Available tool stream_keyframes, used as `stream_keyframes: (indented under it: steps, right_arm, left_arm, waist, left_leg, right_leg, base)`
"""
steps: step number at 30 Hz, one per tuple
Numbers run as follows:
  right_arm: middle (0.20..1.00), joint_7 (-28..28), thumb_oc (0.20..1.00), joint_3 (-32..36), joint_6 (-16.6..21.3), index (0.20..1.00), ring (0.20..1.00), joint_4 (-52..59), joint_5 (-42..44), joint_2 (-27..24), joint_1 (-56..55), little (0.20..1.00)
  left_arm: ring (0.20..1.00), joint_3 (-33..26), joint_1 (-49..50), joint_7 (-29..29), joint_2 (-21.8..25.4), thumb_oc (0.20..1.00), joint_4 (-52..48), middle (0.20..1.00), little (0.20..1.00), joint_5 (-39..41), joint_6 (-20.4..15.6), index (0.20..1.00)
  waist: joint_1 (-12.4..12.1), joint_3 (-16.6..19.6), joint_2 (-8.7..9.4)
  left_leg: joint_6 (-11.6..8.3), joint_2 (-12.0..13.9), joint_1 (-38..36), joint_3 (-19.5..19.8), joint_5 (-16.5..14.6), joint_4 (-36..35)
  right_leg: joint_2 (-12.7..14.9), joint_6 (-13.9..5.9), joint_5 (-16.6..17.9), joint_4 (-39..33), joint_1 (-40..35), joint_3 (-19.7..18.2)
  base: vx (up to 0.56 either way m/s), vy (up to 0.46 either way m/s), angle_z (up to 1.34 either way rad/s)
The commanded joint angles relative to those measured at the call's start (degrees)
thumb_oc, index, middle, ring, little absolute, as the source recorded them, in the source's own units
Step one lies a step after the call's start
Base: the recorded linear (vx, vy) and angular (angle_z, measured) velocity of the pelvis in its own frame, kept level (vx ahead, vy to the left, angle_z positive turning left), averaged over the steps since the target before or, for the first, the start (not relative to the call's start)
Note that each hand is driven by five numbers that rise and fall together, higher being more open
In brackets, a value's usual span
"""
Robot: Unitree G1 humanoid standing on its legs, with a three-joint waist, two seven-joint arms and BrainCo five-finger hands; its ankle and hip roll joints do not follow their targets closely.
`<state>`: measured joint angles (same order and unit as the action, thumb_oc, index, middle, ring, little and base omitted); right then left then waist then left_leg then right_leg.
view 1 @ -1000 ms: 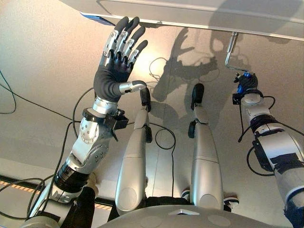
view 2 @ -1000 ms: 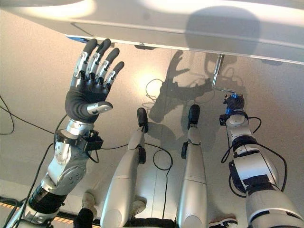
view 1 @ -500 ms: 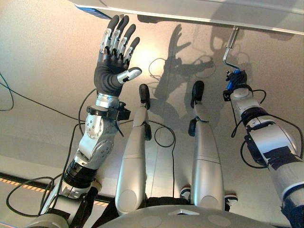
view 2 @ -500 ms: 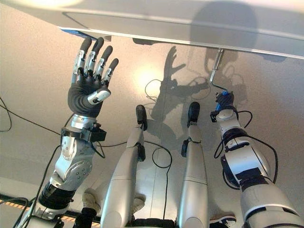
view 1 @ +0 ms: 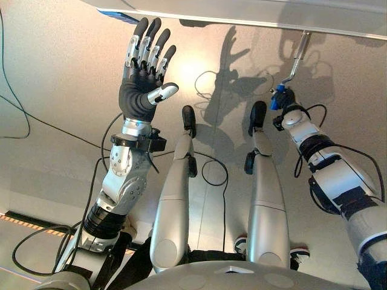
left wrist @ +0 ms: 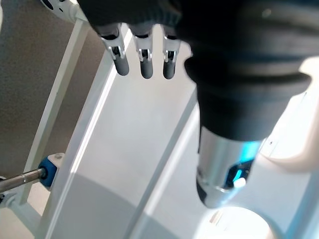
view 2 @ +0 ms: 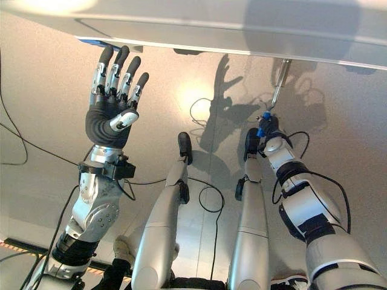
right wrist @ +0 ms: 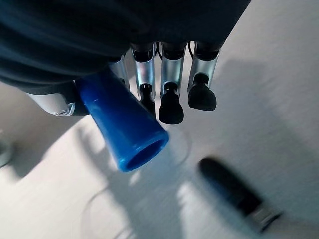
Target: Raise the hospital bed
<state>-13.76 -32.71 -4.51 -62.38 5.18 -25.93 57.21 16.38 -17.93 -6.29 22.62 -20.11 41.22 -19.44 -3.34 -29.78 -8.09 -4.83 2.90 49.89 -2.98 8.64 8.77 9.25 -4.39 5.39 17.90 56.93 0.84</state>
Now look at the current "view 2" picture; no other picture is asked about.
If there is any long black floor cable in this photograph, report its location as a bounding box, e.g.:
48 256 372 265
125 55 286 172
0 122 169 185

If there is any robot silver left leg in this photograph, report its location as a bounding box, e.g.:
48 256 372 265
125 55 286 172
131 156 191 290

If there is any person's white red shoe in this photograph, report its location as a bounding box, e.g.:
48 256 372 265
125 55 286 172
270 273 310 290

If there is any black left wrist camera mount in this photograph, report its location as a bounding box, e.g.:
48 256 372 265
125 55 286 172
104 154 136 181

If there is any blue bed corner bumper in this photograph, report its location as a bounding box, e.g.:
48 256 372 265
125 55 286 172
77 37 114 48

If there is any robot dark right foot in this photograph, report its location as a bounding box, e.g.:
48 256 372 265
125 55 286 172
243 127 261 163

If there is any robot silver leg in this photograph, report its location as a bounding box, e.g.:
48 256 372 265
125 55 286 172
227 156 270 290
131 156 191 290

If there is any thin black floor cable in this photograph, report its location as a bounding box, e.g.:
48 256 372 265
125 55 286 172
189 97 213 125

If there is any black yellow floor strip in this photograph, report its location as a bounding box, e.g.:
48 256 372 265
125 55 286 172
0 237 134 274

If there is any looped black floor cable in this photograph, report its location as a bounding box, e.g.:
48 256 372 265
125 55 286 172
198 177 226 282

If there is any robot dark waist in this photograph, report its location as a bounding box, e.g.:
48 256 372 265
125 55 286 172
171 276 227 290

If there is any dark bed frame bracket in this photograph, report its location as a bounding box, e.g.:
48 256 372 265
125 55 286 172
173 48 203 56

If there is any person's leg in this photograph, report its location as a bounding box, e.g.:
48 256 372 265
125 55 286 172
98 258 132 290

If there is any silver bed crank blue grip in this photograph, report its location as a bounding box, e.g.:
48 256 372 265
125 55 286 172
256 59 293 138

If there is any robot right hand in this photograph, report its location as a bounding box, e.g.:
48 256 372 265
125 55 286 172
257 114 287 140

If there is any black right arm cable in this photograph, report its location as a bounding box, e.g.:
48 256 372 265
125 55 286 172
271 170 352 234

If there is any curved black floor cable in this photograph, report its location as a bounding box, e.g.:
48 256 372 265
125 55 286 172
0 51 29 166

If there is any robot dark foot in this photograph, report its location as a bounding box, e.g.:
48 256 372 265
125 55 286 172
243 127 261 163
177 132 194 166

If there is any robot dark left foot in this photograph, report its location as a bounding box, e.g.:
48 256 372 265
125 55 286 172
177 132 194 166

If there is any robot silver right leg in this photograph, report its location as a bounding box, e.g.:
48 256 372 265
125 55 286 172
227 156 270 290

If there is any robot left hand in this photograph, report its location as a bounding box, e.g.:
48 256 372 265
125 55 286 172
85 45 150 166

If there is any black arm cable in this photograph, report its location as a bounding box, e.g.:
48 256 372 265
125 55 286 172
19 184 80 290
271 170 352 234

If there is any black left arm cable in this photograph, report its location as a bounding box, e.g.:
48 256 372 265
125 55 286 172
19 184 80 290

